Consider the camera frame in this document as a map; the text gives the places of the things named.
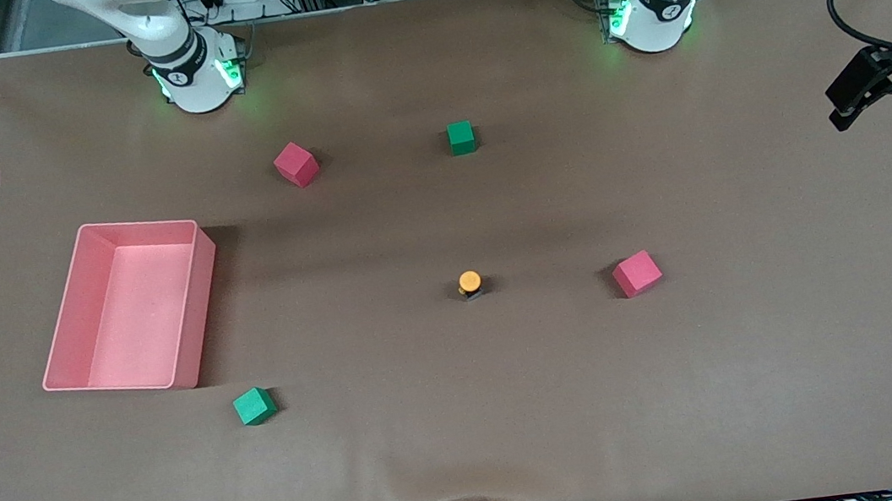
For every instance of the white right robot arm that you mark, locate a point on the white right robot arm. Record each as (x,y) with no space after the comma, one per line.
(195,77)

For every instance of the pink plastic bin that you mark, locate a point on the pink plastic bin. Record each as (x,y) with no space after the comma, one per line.
(131,323)

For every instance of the pink foam cube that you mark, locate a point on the pink foam cube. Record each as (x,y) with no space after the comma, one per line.
(295,165)
(636,274)

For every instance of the green foam cube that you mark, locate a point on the green foam cube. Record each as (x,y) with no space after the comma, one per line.
(254,406)
(461,138)

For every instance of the brown table mat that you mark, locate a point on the brown table mat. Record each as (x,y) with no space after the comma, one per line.
(467,418)

